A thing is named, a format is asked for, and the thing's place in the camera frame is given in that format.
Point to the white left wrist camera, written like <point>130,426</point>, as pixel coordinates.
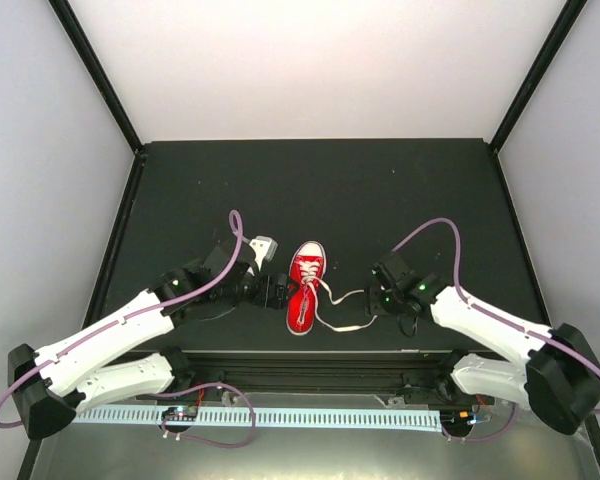
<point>264,249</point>

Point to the black aluminium frame post left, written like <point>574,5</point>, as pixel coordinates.
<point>83,47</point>

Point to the black frame rail left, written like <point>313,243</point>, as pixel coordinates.
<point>105,273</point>

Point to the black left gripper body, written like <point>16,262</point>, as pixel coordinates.
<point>259,296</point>

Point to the white shoelace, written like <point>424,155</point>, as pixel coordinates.
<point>334,302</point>

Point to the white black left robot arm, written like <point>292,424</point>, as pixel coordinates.
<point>51,385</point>

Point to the black front mounting rail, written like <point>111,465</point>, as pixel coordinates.
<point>414,377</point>

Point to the black aluminium frame post right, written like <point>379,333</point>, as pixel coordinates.
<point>552,44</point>

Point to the left controller circuit board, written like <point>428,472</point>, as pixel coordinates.
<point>180,413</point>

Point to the red canvas sneaker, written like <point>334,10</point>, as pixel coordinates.
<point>307,268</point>

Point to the right controller circuit board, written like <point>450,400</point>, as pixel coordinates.
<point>464,417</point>

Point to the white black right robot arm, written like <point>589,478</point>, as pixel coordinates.
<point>551,371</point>

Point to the controller circuit board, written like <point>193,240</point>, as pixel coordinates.
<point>464,417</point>
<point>180,413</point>

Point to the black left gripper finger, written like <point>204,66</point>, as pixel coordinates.
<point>279,302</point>
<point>282,282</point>

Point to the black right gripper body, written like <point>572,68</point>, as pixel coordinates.
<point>392,305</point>

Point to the white slotted cable duct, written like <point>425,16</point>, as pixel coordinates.
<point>264,417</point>

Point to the black aluminium frame post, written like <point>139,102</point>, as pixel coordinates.
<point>83,47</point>
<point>552,44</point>

